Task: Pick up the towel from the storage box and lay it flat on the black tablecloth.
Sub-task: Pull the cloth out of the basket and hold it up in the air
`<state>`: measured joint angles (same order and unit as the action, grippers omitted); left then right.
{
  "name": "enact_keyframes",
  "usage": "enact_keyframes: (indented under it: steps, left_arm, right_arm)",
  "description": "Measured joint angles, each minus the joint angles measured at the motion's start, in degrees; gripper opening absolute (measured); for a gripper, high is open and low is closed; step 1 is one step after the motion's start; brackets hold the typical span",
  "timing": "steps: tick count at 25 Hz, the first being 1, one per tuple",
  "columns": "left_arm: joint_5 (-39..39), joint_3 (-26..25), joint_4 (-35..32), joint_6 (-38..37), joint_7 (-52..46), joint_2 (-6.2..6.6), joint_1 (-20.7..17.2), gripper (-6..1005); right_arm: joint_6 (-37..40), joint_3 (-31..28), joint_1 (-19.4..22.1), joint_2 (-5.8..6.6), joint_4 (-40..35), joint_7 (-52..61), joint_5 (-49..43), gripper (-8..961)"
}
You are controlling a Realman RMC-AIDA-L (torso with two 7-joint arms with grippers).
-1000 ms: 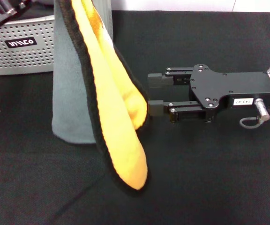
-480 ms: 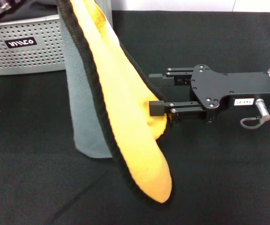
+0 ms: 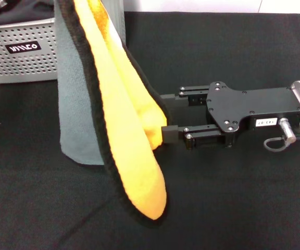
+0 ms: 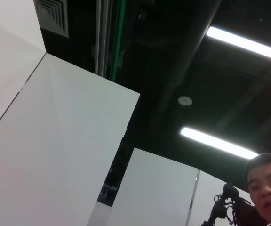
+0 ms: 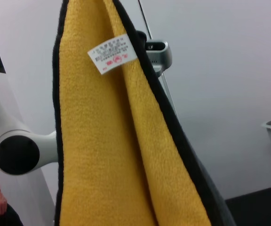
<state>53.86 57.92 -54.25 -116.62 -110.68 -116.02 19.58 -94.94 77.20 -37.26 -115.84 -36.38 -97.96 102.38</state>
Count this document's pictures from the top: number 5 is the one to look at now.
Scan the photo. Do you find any yellow towel with black edge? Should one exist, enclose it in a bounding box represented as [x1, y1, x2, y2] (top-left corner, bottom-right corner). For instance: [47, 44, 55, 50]
[52, 0, 237, 226]

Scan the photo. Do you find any black tablecloth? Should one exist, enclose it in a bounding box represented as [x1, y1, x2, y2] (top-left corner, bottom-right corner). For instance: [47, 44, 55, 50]
[224, 185, 271, 226]

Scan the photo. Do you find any bystander black clothing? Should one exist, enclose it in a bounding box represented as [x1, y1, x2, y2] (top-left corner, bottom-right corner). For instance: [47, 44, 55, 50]
[0, 169, 24, 226]

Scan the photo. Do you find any silver camera with black face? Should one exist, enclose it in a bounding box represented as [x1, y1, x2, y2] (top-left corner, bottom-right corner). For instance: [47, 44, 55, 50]
[136, 30, 173, 78]

